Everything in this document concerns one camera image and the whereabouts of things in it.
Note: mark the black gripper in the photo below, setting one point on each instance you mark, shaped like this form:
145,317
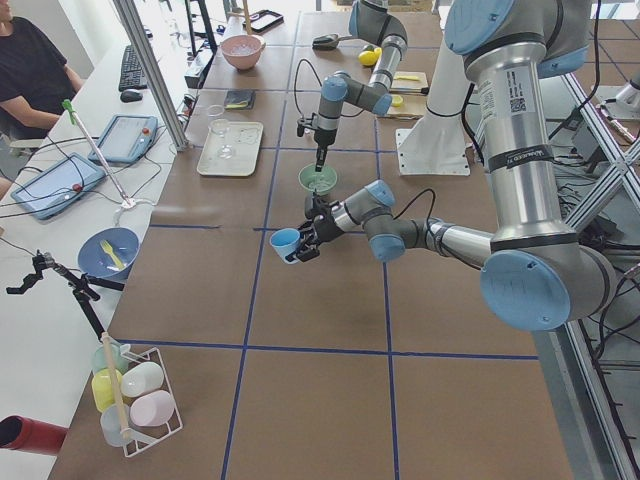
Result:
323,137
322,229

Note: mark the light blue cup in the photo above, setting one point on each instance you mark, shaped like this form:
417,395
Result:
285,243

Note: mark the green bowl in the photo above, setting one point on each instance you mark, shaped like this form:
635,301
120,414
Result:
308,171

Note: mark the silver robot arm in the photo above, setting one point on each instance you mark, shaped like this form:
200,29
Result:
370,22
534,273

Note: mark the ice cubes in bowl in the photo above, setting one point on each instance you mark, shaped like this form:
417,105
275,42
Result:
319,184

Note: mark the metal ice scoop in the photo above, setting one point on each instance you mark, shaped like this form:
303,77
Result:
329,41

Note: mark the pink bowl of ice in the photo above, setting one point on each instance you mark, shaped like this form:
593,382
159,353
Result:
243,51

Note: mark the blue bowl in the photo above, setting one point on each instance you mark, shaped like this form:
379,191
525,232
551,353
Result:
94,262

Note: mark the white tray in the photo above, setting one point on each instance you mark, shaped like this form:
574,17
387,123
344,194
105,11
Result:
245,137

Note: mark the wine glass on tray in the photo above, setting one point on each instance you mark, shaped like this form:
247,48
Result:
219,127

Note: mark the wooden cutting board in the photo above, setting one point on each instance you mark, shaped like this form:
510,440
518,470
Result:
414,106

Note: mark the glass lid on table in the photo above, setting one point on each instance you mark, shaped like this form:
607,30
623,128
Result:
215,110

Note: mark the pink rod with stand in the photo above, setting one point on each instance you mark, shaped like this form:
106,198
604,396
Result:
128,203

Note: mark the far teach pendant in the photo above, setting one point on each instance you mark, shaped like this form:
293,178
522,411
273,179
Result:
127,138

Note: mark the teach pendant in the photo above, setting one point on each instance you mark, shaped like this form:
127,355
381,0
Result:
57,187
127,138

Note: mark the yellow fork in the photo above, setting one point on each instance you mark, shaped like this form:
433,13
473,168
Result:
109,250

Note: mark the black computer mouse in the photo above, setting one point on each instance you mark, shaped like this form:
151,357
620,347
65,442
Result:
130,96

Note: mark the black keyboard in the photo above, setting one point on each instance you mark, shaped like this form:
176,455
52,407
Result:
132,75

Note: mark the white cup in rack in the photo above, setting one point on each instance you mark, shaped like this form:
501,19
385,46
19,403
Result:
142,379

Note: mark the white cup rack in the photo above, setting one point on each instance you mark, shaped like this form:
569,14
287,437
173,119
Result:
117,428

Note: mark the pink cup in rack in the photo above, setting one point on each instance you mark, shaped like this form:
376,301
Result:
152,409

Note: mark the yellow cup in rack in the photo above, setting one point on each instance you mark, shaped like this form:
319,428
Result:
102,390

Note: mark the near teach pendant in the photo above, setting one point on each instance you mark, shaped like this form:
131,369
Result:
57,187

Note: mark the person in black shirt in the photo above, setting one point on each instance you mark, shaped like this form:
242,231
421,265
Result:
35,79

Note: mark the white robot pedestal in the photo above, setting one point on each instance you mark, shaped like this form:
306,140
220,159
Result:
436,145

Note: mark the aluminium frame post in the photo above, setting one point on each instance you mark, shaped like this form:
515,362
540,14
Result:
132,24

